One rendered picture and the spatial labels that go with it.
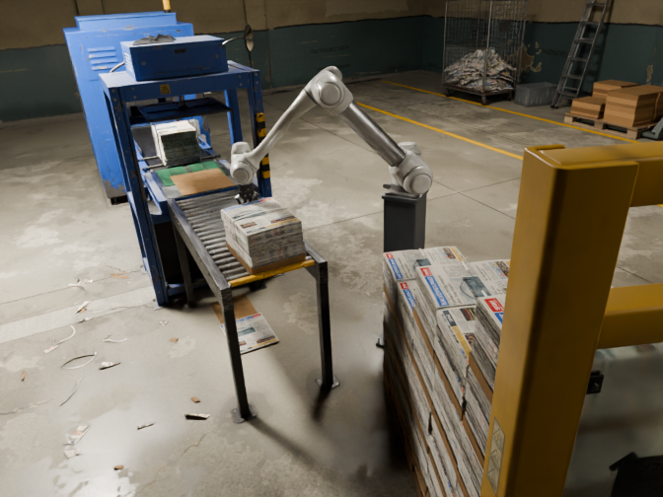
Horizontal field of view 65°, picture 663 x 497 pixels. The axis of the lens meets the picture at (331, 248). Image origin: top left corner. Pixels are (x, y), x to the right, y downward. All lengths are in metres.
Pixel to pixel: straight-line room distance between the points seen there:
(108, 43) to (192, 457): 4.13
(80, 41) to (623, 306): 5.42
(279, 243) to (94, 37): 3.72
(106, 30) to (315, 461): 4.46
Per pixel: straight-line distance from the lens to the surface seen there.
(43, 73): 10.96
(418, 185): 2.56
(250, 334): 3.49
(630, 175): 0.64
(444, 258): 2.56
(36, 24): 10.90
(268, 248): 2.47
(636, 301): 0.78
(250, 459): 2.74
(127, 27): 5.89
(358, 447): 2.73
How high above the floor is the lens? 2.03
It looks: 27 degrees down
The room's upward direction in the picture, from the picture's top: 3 degrees counter-clockwise
